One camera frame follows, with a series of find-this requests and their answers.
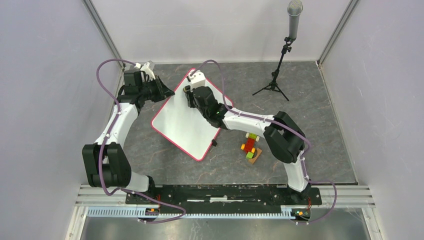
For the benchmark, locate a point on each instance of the brown wooden block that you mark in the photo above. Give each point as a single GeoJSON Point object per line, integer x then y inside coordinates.
{"type": "Point", "coordinates": [254, 156]}

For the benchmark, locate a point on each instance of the silver microphone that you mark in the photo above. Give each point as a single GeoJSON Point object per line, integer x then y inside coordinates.
{"type": "Point", "coordinates": [294, 10]}

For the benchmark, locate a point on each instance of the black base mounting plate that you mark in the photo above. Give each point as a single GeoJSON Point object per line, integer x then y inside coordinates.
{"type": "Point", "coordinates": [224, 198]}

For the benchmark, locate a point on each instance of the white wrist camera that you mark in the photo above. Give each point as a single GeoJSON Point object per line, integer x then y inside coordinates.
{"type": "Point", "coordinates": [196, 79]}
{"type": "Point", "coordinates": [147, 68]}

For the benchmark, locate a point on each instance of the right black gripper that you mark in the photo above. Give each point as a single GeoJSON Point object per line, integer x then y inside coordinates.
{"type": "Point", "coordinates": [188, 93]}

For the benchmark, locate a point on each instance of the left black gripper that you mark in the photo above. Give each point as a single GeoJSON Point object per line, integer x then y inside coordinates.
{"type": "Point", "coordinates": [164, 92]}

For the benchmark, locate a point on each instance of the white cable duct rail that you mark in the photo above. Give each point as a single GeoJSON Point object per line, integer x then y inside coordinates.
{"type": "Point", "coordinates": [146, 214]}

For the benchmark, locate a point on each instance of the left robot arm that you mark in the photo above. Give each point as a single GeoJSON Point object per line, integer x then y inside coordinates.
{"type": "Point", "coordinates": [105, 162]}

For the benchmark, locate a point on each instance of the black microphone tripod stand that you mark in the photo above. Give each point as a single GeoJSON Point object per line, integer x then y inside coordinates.
{"type": "Point", "coordinates": [273, 85]}

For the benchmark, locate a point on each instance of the colourful toy block car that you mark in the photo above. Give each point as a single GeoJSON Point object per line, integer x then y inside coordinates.
{"type": "Point", "coordinates": [249, 146]}

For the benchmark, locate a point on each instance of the pink framed whiteboard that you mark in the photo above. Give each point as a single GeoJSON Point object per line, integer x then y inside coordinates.
{"type": "Point", "coordinates": [183, 126]}

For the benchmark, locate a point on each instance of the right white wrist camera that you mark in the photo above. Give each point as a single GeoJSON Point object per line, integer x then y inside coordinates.
{"type": "Point", "coordinates": [196, 79]}

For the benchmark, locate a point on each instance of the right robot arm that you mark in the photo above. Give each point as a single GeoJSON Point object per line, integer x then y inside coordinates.
{"type": "Point", "coordinates": [283, 136]}

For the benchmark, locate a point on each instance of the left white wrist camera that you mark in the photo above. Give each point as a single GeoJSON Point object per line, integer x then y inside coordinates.
{"type": "Point", "coordinates": [147, 68]}

